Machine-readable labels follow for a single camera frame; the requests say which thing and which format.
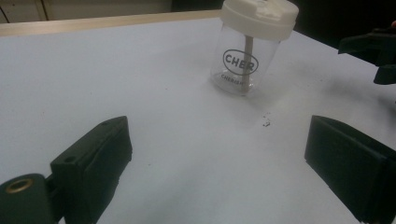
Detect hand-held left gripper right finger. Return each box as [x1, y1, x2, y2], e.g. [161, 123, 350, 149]
[304, 115, 396, 224]

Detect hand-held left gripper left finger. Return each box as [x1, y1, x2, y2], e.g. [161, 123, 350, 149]
[49, 115, 134, 224]

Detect clear jar with white lid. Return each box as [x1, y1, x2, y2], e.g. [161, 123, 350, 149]
[209, 0, 300, 97]

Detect white table board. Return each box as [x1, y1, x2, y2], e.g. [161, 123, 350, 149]
[0, 17, 396, 224]

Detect dark crumbs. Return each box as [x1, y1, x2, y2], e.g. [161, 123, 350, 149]
[261, 111, 272, 128]

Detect beige stick inside jar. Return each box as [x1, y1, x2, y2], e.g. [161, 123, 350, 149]
[241, 35, 255, 94]

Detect wooden table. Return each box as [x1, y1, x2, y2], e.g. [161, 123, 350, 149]
[0, 8, 222, 38]

